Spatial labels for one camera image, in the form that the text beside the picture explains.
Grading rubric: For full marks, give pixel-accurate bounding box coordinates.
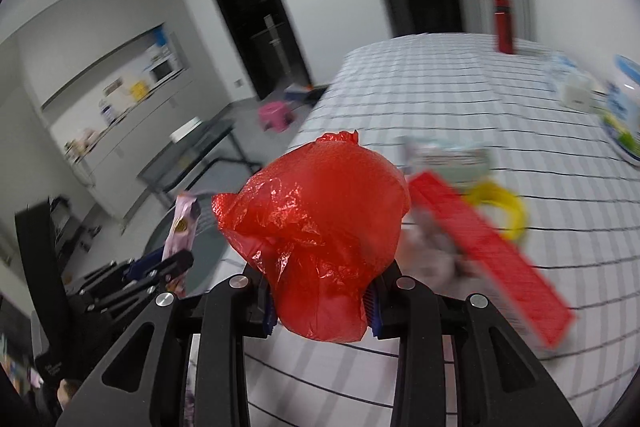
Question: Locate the red and white medicine box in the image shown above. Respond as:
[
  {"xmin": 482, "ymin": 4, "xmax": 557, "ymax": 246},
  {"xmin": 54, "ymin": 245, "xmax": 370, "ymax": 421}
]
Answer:
[{"xmin": 409, "ymin": 172, "xmax": 575, "ymax": 351}]

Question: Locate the pink snack wrapper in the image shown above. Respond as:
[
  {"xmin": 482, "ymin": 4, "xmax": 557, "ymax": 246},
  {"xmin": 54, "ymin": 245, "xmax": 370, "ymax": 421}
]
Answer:
[{"xmin": 160, "ymin": 190, "xmax": 202, "ymax": 299}]

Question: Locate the yellow plastic lid ring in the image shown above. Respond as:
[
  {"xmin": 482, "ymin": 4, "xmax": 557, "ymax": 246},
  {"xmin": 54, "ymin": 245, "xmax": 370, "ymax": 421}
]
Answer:
[{"xmin": 464, "ymin": 180, "xmax": 530, "ymax": 243}]

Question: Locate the red plastic bag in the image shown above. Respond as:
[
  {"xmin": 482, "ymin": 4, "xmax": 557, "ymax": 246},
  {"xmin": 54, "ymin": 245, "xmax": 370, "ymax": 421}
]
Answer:
[{"xmin": 212, "ymin": 131, "xmax": 410, "ymax": 343}]

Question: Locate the white crinkled snack wrapper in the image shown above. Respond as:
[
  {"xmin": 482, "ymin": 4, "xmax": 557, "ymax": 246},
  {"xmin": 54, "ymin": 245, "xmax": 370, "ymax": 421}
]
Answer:
[{"xmin": 400, "ymin": 136, "xmax": 494, "ymax": 185}]

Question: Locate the grey perforated laundry basket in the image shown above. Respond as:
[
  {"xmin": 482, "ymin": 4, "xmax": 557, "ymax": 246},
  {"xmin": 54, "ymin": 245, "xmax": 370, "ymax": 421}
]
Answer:
[{"xmin": 143, "ymin": 200, "xmax": 241, "ymax": 295}]

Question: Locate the black white checkered tablecloth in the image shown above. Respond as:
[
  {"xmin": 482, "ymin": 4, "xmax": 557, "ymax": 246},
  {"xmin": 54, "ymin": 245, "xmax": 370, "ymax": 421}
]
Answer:
[{"xmin": 233, "ymin": 34, "xmax": 639, "ymax": 426}]

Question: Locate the black glass side table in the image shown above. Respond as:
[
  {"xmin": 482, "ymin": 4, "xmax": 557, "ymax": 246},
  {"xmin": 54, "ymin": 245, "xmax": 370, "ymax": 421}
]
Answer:
[{"xmin": 137, "ymin": 117, "xmax": 264, "ymax": 209}]

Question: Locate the white box on side table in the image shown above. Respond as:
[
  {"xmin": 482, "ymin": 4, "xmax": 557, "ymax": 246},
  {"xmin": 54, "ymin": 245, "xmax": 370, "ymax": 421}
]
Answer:
[{"xmin": 170, "ymin": 117, "xmax": 202, "ymax": 143}]

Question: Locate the yellow box on counter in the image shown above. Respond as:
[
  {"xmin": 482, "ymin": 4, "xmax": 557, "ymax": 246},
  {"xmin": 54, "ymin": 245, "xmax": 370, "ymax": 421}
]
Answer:
[{"xmin": 130, "ymin": 81, "xmax": 150, "ymax": 102}]

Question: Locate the pink plastic stool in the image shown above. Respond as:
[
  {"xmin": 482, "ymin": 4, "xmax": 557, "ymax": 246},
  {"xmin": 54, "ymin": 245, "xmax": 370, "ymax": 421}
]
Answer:
[{"xmin": 258, "ymin": 101, "xmax": 295, "ymax": 132}]

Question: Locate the white microwave oven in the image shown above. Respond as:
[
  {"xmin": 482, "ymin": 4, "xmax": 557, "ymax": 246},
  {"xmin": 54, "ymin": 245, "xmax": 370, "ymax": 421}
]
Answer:
[{"xmin": 148, "ymin": 55, "xmax": 182, "ymax": 84}]

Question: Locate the blue white tissue pack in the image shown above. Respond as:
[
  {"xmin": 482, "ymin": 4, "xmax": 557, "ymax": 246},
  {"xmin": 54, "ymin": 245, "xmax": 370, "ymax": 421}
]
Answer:
[{"xmin": 542, "ymin": 52, "xmax": 605, "ymax": 113}]

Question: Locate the red thermos bottle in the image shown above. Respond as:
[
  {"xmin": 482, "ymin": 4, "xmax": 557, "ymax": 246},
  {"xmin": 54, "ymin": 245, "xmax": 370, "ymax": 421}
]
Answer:
[{"xmin": 494, "ymin": 0, "xmax": 515, "ymax": 54}]

